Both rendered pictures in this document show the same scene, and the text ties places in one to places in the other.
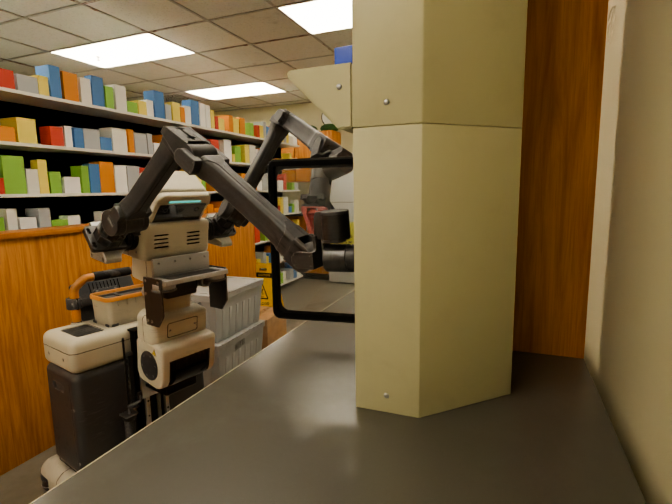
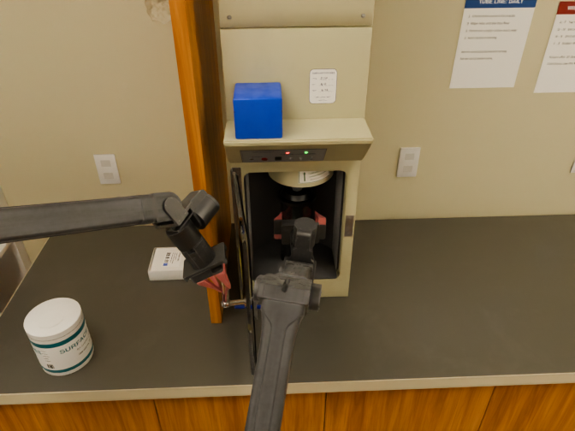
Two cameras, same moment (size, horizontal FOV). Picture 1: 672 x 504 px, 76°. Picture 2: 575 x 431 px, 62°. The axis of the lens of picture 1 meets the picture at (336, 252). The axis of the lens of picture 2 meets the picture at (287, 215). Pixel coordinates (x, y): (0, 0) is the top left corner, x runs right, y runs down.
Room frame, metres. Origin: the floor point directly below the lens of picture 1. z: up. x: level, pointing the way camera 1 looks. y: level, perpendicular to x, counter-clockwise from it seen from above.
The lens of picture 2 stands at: (1.29, 0.85, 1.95)
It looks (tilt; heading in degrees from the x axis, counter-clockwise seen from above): 34 degrees down; 246
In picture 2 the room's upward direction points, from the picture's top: straight up
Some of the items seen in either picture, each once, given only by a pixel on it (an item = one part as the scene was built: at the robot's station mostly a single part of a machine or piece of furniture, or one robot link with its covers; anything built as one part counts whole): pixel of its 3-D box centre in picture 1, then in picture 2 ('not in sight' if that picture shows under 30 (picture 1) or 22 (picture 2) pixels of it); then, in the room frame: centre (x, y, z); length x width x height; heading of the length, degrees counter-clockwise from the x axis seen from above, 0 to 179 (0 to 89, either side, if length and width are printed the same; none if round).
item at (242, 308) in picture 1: (219, 306); not in sight; (3.01, 0.85, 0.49); 0.60 x 0.42 x 0.33; 158
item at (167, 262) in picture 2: not in sight; (176, 262); (1.13, -0.37, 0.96); 0.16 x 0.12 x 0.04; 159
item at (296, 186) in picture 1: (329, 241); (243, 273); (1.04, 0.02, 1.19); 0.30 x 0.01 x 0.40; 75
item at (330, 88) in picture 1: (351, 114); (297, 149); (0.87, -0.04, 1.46); 0.32 x 0.11 x 0.10; 158
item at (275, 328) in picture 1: (261, 327); not in sight; (3.60, 0.66, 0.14); 0.41 x 0.32 x 0.28; 164
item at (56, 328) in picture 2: not in sight; (60, 336); (1.48, -0.14, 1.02); 0.13 x 0.13 x 0.15
